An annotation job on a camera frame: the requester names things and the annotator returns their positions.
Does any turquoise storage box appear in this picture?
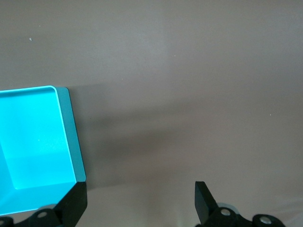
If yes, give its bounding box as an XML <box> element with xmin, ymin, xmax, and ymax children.
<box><xmin>0</xmin><ymin>85</ymin><xmax>87</xmax><ymax>217</ymax></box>

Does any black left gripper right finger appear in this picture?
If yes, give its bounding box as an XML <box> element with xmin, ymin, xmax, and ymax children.
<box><xmin>195</xmin><ymin>181</ymin><xmax>285</xmax><ymax>227</ymax></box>

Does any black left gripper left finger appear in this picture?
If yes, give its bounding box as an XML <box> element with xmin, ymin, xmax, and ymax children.
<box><xmin>0</xmin><ymin>181</ymin><xmax>88</xmax><ymax>227</ymax></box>

